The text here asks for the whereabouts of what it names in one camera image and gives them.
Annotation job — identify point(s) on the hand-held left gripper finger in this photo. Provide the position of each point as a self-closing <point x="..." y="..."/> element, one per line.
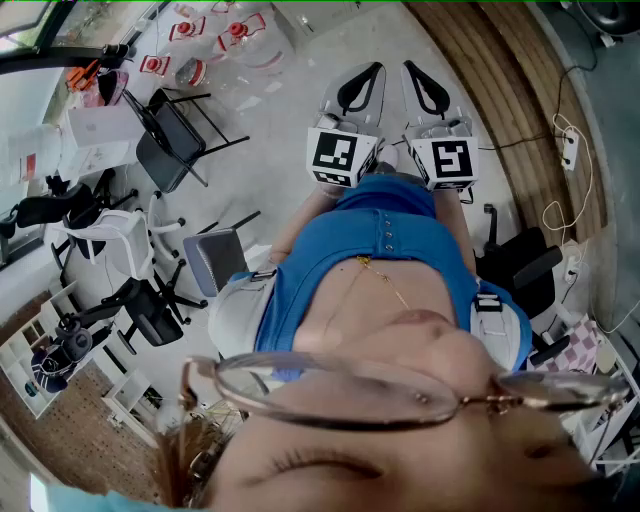
<point x="334" y="97"/>
<point x="378" y="95"/>

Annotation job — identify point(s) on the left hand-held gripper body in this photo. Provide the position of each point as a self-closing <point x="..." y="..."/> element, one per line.
<point x="332" y="152"/>

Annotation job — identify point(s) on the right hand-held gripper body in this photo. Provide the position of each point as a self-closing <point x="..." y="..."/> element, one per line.
<point x="450" y="160"/>

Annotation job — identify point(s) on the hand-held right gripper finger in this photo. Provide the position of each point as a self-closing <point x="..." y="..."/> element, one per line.
<point x="450" y="102"/>
<point x="411" y="100"/>

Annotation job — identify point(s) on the person's left forearm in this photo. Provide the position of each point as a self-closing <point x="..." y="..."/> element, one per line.
<point x="300" y="225"/>

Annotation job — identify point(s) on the person's white shoe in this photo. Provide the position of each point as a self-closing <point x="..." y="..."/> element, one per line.
<point x="389" y="154"/>

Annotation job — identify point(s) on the person's denim trouser leg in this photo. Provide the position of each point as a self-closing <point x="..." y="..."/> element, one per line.
<point x="395" y="175"/>

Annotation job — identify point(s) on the blue button shirt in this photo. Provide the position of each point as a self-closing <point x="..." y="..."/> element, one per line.
<point x="360" y="230"/>

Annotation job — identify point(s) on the white power strip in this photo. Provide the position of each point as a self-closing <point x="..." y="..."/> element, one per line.
<point x="570" y="147"/>

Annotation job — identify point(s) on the black office chair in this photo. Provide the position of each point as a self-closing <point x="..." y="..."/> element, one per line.
<point x="147" y="315"/>
<point x="525" y="270"/>
<point x="55" y="205"/>

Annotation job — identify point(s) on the grey folding chair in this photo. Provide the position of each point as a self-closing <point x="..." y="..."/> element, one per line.
<point x="220" y="257"/>

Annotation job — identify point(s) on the black folding chair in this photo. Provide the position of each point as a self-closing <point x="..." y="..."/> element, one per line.
<point x="167" y="145"/>

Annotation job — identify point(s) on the black plastic chair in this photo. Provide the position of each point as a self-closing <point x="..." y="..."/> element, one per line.
<point x="610" y="15"/>

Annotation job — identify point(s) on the pink translucent container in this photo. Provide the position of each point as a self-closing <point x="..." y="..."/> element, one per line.
<point x="117" y="82"/>

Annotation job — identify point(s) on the small black device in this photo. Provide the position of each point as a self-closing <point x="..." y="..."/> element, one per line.
<point x="116" y="51"/>

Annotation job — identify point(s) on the purple checkered cloth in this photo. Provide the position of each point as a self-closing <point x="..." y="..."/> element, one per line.
<point x="580" y="345"/>

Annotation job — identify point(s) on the white mesh office chair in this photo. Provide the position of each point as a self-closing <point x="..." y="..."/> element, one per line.
<point x="120" y="240"/>

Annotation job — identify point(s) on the white cardboard box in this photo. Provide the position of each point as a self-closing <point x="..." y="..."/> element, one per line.
<point x="100" y="125"/>

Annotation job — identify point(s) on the white flat carton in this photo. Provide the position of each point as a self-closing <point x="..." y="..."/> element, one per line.
<point x="97" y="159"/>

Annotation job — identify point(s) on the thin metal-rimmed eyeglasses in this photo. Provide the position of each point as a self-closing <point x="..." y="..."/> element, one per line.
<point x="487" y="401"/>

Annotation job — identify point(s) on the clear bag red label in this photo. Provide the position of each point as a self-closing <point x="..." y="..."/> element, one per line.
<point x="35" y="155"/>

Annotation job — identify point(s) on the dark framed window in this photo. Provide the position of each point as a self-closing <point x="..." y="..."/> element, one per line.
<point x="30" y="55"/>

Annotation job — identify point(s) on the person's head and neck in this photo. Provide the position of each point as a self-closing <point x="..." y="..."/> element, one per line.
<point x="400" y="475"/>

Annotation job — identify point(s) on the white cube shelf unit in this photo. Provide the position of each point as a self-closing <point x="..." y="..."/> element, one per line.
<point x="20" y="360"/>

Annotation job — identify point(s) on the white metal frame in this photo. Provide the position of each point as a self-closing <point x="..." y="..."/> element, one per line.
<point x="600" y="435"/>

